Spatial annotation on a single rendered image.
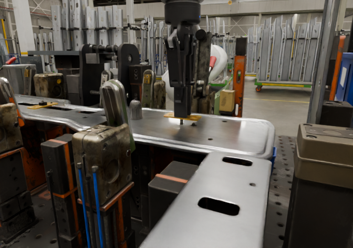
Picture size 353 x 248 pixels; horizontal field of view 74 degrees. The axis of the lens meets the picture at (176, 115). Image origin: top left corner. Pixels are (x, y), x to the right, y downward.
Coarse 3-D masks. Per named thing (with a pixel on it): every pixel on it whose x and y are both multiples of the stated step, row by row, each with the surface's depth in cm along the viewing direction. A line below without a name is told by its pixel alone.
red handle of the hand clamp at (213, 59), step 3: (210, 57) 74; (213, 57) 74; (210, 60) 73; (213, 60) 73; (210, 63) 72; (213, 63) 72; (210, 66) 71; (213, 66) 72; (210, 69) 71; (210, 72) 71; (201, 81) 67; (201, 84) 66; (198, 87) 66; (201, 87) 66; (198, 90) 66; (201, 90) 66
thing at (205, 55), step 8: (200, 32) 61; (208, 32) 63; (200, 40) 62; (208, 40) 63; (200, 48) 65; (208, 48) 63; (200, 56) 65; (208, 56) 64; (200, 64) 66; (208, 64) 64; (200, 72) 66; (208, 72) 65; (208, 80) 66
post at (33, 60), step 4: (20, 56) 116; (24, 56) 115; (28, 56) 114; (32, 56) 116; (36, 56) 118; (40, 56) 120; (20, 60) 117; (24, 60) 116; (28, 60) 115; (32, 60) 116; (36, 60) 118; (40, 60) 120; (36, 64) 118; (40, 64) 120; (36, 68) 118; (40, 68) 120; (40, 72) 120
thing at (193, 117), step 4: (172, 112) 57; (164, 116) 55; (168, 116) 54; (172, 116) 54; (188, 116) 54; (192, 116) 54; (196, 116) 54; (200, 116) 54; (192, 120) 52; (196, 120) 52
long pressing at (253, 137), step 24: (24, 96) 88; (48, 120) 60; (72, 120) 58; (96, 120) 58; (144, 120) 58; (168, 120) 58; (216, 120) 58; (240, 120) 58; (264, 120) 57; (168, 144) 44; (192, 144) 44; (216, 144) 43; (240, 144) 43; (264, 144) 43
